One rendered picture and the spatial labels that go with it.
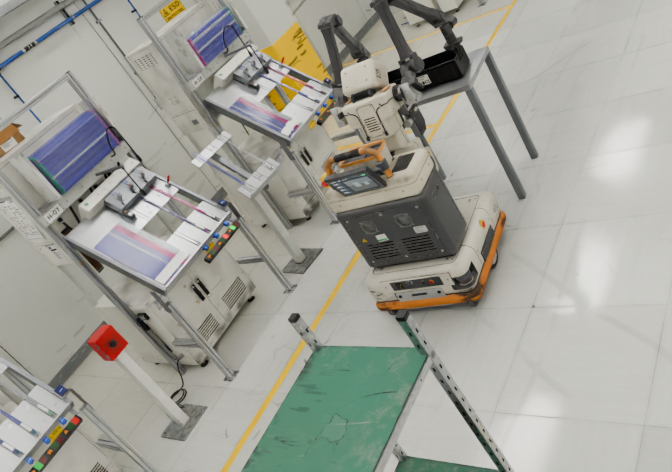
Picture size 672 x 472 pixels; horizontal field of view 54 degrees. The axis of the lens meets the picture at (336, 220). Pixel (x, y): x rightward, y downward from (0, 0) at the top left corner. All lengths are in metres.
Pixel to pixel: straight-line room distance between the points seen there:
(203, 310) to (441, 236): 1.81
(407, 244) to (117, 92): 3.63
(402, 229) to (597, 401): 1.19
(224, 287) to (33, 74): 2.50
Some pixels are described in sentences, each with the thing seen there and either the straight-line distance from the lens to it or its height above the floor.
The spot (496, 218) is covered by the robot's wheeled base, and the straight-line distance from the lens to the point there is 3.71.
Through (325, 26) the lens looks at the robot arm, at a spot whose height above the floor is 1.43.
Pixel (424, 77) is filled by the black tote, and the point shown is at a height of 0.88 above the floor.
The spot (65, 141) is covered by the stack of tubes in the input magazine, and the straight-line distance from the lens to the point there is 4.20.
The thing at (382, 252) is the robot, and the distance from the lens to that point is 3.46.
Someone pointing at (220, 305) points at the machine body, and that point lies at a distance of 4.49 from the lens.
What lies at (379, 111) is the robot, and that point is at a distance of 3.35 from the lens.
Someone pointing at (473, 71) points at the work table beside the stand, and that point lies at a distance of 3.80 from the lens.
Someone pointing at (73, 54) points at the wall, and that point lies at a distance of 6.17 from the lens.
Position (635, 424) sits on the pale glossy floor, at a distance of 2.75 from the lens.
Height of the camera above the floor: 2.15
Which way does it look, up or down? 26 degrees down
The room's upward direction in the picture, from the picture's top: 34 degrees counter-clockwise
